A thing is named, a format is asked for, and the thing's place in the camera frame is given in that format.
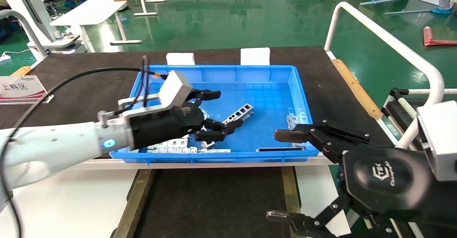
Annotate long wooden edge strip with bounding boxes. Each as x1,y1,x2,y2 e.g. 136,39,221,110
332,59,383,120

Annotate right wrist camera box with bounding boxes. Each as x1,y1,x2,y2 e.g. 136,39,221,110
417,100,457,182

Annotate white machine stand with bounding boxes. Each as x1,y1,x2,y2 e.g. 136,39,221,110
0,0,86,55

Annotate dark flat metal strip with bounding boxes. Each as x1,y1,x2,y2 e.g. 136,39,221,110
256,146,305,152

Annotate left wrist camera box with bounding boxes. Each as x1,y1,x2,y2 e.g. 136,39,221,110
117,70,194,122

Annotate grey tube railing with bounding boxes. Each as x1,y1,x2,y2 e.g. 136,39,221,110
0,9,49,60

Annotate long thin metal strip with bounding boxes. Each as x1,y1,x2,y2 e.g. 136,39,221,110
146,147,231,154

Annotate white slotted metal plate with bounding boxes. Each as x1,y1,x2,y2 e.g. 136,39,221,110
148,137,189,149

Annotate short wooden piece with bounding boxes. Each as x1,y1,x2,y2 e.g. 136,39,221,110
10,66,33,77

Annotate red folded object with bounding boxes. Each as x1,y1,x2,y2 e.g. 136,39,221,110
423,26,457,47

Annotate acrylic sign with red print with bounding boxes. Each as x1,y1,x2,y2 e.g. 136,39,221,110
0,75,54,105

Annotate brass frame rail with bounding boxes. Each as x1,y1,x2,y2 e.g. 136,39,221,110
111,169,156,238
281,166,302,218

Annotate blue plastic bin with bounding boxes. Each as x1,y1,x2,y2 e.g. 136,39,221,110
109,65,319,164

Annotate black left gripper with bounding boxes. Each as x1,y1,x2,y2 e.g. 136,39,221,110
129,89,245,151

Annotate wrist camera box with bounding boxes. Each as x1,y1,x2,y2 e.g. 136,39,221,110
117,70,194,122
417,100,457,182

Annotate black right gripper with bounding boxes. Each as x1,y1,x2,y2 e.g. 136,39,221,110
266,120,435,238

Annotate small white foam block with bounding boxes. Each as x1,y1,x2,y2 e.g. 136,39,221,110
166,53,196,66

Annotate grey clip metal strip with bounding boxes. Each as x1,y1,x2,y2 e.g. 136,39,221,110
286,115,308,148

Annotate black cart frame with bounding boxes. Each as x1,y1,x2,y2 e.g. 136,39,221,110
380,88,457,144

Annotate white tube railing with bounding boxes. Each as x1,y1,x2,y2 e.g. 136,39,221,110
324,1,445,150

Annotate white table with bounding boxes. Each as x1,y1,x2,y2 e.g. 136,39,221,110
50,0,142,53

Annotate white label cards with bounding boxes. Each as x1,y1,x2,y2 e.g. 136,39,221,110
240,48,271,66

